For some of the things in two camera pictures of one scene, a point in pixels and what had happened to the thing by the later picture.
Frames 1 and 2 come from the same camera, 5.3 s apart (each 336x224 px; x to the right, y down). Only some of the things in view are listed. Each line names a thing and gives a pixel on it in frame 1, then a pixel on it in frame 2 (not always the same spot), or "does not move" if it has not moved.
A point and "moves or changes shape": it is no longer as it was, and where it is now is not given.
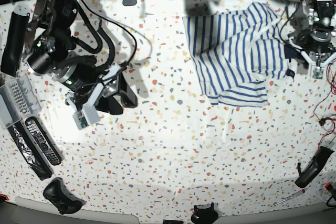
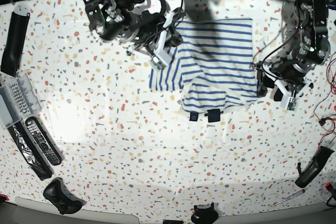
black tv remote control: x=49 y=148 does not move
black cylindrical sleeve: x=14 y=49 does not move
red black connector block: x=328 y=187 does not move
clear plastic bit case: x=18 y=98 does not move
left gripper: x=87 y=83 to x=156 y=32
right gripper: x=317 y=45 to x=290 y=80
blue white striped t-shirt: x=237 y=53 moves or changes shape
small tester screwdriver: x=293 y=195 does not move
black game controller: x=57 y=192 does not move
